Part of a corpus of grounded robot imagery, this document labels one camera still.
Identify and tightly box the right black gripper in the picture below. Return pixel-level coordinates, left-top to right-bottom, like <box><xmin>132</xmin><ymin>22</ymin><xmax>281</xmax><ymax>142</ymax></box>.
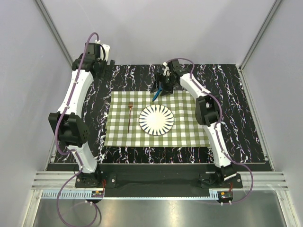
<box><xmin>150</xmin><ymin>73</ymin><xmax>177</xmax><ymax>97</ymax></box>

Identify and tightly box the blue plastic knife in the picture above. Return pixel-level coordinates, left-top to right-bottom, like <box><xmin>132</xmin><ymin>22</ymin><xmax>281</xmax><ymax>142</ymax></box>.
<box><xmin>152</xmin><ymin>82</ymin><xmax>162</xmax><ymax>102</ymax></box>

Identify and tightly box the brown wooden fork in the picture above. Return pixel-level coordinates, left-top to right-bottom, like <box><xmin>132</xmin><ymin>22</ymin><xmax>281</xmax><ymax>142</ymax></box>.
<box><xmin>127</xmin><ymin>101</ymin><xmax>134</xmax><ymax>133</ymax></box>

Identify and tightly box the white blue striped plate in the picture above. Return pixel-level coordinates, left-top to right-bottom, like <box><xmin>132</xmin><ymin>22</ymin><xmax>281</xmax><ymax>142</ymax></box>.
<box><xmin>139</xmin><ymin>104</ymin><xmax>174</xmax><ymax>136</ymax></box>

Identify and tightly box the green checkered cloth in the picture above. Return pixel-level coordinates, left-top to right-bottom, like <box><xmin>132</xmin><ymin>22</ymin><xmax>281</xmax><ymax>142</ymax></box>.
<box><xmin>105</xmin><ymin>90</ymin><xmax>209</xmax><ymax>147</ymax></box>

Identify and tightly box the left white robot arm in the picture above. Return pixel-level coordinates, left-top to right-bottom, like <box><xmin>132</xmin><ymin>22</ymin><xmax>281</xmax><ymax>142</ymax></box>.
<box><xmin>48</xmin><ymin>40</ymin><xmax>115</xmax><ymax>187</ymax></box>

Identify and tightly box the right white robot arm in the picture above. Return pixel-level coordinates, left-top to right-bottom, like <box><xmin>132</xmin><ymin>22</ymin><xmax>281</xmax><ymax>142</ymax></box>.
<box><xmin>151</xmin><ymin>58</ymin><xmax>237</xmax><ymax>188</ymax></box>

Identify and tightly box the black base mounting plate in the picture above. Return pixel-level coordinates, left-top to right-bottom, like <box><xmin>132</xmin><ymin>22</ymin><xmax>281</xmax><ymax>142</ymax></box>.
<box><xmin>75</xmin><ymin>163</ymin><xmax>243</xmax><ymax>190</ymax></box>

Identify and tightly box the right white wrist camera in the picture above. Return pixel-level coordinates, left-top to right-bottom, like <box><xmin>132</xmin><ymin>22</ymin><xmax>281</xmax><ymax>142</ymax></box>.
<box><xmin>162</xmin><ymin>62</ymin><xmax>170</xmax><ymax>77</ymax></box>

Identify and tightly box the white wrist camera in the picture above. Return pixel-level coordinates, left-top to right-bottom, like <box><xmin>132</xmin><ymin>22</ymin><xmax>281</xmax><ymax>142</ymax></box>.
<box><xmin>162</xmin><ymin>62</ymin><xmax>170</xmax><ymax>77</ymax></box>
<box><xmin>95</xmin><ymin>40</ymin><xmax>110</xmax><ymax>62</ymax></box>

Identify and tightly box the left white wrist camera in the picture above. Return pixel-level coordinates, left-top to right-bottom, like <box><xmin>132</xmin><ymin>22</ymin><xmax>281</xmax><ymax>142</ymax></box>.
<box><xmin>95</xmin><ymin>40</ymin><xmax>110</xmax><ymax>62</ymax></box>

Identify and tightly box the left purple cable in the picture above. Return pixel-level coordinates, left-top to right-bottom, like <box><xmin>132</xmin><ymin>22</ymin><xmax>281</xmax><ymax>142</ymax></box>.
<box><xmin>54</xmin><ymin>32</ymin><xmax>101</xmax><ymax>225</ymax></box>

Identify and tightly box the purple cable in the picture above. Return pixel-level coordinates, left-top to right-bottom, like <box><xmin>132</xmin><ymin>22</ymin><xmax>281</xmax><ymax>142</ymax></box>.
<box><xmin>54</xmin><ymin>32</ymin><xmax>101</xmax><ymax>225</ymax></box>
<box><xmin>163</xmin><ymin>58</ymin><xmax>255</xmax><ymax>206</ymax></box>

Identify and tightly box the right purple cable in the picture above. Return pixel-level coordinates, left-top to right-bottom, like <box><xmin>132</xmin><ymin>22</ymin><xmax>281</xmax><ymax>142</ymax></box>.
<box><xmin>163</xmin><ymin>58</ymin><xmax>255</xmax><ymax>206</ymax></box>

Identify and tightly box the left aluminium frame post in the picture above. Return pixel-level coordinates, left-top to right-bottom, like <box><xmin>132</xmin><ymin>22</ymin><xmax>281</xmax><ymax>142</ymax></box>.
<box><xmin>34</xmin><ymin>0</ymin><xmax>73</xmax><ymax>67</ymax></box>

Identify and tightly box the aluminium frame post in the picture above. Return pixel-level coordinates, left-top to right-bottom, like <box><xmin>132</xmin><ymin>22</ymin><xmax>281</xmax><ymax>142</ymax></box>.
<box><xmin>34</xmin><ymin>0</ymin><xmax>73</xmax><ymax>67</ymax></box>
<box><xmin>239</xmin><ymin>0</ymin><xmax>284</xmax><ymax>70</ymax></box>

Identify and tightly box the right aluminium frame post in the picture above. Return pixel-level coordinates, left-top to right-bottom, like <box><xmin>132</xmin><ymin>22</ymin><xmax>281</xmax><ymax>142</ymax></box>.
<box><xmin>239</xmin><ymin>0</ymin><xmax>284</xmax><ymax>70</ymax></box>

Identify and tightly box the aluminium front rail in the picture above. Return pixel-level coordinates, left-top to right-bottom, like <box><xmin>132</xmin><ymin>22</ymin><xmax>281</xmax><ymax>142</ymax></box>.
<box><xmin>32</xmin><ymin>172</ymin><xmax>288</xmax><ymax>201</ymax></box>

